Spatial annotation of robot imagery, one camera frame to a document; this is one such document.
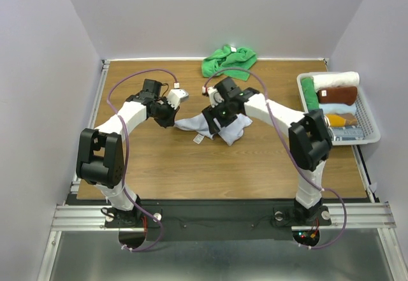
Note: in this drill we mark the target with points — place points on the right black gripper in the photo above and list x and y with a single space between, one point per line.
211 113

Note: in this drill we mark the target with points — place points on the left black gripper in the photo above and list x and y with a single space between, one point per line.
169 121

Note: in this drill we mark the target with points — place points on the light blue towel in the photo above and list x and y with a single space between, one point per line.
229 134
337 108

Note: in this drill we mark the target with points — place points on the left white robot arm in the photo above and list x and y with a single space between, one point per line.
101 161

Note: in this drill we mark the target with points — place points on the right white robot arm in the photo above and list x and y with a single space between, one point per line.
305 136

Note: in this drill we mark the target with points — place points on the rolled green towel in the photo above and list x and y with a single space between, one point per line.
309 94

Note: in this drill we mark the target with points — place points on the rolled light blue towel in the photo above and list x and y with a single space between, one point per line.
337 108

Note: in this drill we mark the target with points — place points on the rolled orange patterned towel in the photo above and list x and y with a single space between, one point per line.
342 120

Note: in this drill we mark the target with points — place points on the rolled brown towel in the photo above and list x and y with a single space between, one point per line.
339 95

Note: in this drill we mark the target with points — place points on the rolled white towel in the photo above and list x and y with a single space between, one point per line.
329 80

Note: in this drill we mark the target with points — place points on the rolled dark blue towel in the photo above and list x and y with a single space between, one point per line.
347 133

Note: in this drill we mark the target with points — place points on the white plastic basket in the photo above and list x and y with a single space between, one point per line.
365 120

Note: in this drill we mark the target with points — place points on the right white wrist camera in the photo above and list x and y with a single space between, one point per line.
213 94

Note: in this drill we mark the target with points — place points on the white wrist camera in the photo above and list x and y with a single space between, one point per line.
176 97
213 94

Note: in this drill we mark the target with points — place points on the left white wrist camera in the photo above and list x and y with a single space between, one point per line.
176 97

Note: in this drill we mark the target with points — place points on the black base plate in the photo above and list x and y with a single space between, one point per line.
217 220

